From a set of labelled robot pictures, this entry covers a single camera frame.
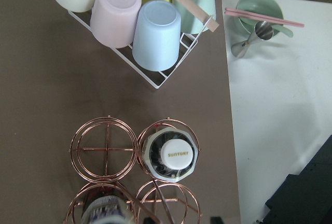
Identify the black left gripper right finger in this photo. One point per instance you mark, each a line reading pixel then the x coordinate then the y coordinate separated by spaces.
pixel 216 220

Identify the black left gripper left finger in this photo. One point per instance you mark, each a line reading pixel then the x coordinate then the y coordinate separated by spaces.
pixel 148 220

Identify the copper wire bottle basket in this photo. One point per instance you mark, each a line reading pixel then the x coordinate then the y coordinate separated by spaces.
pixel 106 153

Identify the tea bottle white cap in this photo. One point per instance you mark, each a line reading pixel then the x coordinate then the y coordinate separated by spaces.
pixel 169 154
pixel 108 209

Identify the blue plastic cup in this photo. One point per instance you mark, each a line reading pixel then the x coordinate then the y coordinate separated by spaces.
pixel 156 40

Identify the steel cocktail jigger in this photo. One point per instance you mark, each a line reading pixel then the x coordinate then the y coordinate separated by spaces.
pixel 262 31

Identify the green spoon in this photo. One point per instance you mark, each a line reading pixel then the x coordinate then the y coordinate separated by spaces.
pixel 281 29

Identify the pink chopstick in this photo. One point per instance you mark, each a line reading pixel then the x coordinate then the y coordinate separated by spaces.
pixel 291 23
pixel 241 15

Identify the pink plastic cup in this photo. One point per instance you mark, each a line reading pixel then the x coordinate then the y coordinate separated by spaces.
pixel 113 22

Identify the green bowl on desk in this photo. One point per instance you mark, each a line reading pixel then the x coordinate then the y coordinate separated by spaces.
pixel 263 7

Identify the white wire cup rack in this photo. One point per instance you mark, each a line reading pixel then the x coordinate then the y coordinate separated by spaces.
pixel 187 44

